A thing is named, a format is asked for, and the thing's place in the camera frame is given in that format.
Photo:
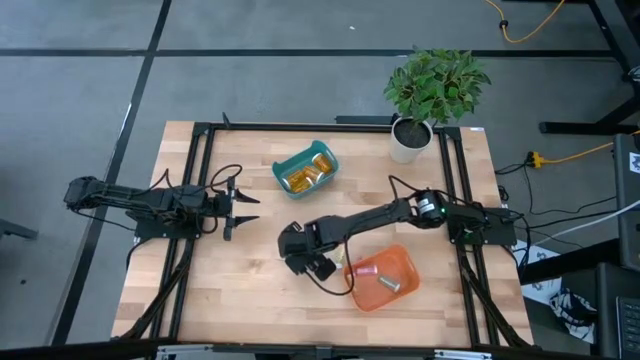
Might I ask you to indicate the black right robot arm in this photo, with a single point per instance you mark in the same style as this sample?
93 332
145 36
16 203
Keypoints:
375 215

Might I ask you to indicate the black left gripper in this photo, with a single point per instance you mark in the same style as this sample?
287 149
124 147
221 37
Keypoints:
220 206

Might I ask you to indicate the teal plastic bin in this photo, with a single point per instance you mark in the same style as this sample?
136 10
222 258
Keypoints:
327 182

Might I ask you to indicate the green translucent pill bottle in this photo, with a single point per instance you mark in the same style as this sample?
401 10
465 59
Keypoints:
389 283

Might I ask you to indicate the white printed sheet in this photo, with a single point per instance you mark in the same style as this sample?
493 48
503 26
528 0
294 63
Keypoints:
540 290

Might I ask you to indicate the black front crossbar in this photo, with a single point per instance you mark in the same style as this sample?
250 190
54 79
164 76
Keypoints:
75 350

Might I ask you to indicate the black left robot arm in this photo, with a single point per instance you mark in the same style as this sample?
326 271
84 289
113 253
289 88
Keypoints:
140 200

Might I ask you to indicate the black desk leg stand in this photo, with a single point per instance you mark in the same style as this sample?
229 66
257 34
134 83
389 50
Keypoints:
590 128

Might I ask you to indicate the black computer tower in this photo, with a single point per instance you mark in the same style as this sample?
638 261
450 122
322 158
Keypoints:
627 210

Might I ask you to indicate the green plant in white pot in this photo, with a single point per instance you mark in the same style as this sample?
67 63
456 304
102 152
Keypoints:
435 85

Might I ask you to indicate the pink translucent pill bottle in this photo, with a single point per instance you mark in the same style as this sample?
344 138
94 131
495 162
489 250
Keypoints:
366 270

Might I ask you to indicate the dark computer keyboard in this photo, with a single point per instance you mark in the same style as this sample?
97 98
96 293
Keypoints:
630 325

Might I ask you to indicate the grey chair leg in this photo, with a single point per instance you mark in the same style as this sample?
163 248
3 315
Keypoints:
17 230

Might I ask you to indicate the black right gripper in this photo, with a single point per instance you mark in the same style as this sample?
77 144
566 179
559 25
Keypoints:
305 237

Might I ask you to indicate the black side desk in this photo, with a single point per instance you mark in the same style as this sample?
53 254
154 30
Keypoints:
607 300

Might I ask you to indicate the orange plastic bin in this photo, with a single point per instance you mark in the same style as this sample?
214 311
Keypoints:
395 265

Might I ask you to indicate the black aluminium table frame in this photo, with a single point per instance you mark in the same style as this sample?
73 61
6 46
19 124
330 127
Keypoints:
300 127

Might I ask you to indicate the orange pill bottle white cap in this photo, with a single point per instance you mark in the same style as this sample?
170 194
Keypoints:
294 177
313 173
322 162

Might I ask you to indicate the black white patterned bag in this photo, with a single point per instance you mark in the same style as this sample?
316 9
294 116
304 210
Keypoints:
572 312

